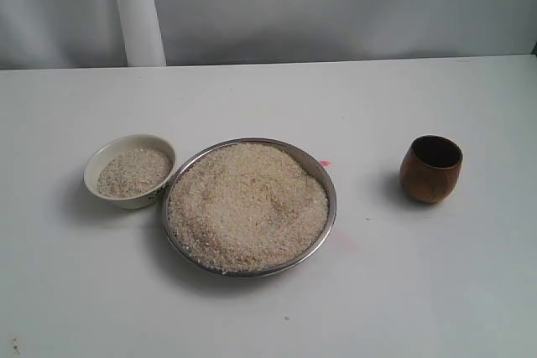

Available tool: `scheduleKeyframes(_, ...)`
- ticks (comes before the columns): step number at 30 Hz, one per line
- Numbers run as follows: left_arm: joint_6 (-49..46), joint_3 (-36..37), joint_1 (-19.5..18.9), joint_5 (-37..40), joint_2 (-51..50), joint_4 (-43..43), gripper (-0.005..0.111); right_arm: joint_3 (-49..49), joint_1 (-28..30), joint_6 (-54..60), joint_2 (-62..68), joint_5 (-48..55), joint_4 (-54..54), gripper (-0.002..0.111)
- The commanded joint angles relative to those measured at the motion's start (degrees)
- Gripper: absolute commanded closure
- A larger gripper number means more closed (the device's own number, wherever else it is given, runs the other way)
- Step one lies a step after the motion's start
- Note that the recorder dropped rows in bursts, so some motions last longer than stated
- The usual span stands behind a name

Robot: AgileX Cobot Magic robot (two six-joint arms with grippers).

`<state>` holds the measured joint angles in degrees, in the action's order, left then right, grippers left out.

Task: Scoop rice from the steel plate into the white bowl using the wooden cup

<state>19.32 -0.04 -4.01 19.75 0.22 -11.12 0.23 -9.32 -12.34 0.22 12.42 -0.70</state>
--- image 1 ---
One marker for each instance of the rice heap in tray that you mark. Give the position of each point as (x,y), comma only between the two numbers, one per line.
(246,207)

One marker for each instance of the round steel tray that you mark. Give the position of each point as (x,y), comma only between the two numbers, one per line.
(313,169)

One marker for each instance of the white vertical post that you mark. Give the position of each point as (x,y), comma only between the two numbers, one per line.
(141,33)

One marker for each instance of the white ceramic bowl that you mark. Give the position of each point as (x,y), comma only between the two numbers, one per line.
(107,153)

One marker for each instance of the brown wooden cup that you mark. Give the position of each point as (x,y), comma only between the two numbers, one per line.
(430,169)

